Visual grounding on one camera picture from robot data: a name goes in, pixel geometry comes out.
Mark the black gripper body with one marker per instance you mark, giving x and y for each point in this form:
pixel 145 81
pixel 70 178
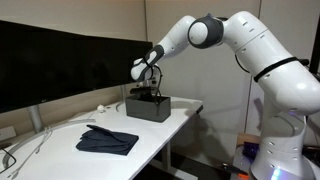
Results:
pixel 144 93

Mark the dark grey storage box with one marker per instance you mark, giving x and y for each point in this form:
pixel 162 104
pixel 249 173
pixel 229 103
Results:
pixel 151 109

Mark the small white crumpled object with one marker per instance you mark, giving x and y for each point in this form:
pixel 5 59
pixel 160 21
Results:
pixel 100 108

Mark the white desk leg frame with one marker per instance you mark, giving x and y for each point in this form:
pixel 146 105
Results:
pixel 165 165

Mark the silver curved monitor stand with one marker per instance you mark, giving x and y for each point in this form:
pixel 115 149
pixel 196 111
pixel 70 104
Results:
pixel 38 128

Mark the white wall outlet box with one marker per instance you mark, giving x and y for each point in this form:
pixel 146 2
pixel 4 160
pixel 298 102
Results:
pixel 7 133

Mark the black orange tool on floor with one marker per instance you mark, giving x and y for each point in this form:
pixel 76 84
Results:
pixel 232 169

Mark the black camera on stand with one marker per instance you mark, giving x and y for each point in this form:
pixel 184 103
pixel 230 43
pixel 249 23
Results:
pixel 304 62

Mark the black right monitor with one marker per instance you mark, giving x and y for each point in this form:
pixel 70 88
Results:
pixel 112 60

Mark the brown cardboard box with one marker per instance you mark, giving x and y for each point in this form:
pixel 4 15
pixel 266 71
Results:
pixel 244 137

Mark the navy blue cloth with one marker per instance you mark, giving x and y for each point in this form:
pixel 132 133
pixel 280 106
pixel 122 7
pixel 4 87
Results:
pixel 101 140

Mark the large black left monitor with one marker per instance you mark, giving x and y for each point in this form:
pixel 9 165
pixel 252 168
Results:
pixel 39 65

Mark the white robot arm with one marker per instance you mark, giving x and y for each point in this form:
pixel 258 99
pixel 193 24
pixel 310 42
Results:
pixel 291 92

